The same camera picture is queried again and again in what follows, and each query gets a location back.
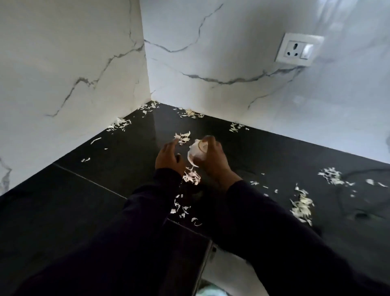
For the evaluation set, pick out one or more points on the white base cabinet door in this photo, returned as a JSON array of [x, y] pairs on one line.
[[234, 274]]

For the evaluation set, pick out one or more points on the white wall socket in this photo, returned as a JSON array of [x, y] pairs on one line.
[[298, 49]]

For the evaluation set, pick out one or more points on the person's left forearm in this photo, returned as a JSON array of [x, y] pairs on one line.
[[106, 244]]

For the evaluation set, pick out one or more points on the person's right forearm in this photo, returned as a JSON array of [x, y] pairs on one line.
[[289, 244]]

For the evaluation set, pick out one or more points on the white cup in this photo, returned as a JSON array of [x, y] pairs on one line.
[[193, 155]]

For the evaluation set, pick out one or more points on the person's left hand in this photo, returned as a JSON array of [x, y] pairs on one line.
[[167, 160]]

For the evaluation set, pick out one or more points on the person's right hand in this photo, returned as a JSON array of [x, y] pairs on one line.
[[216, 161]]

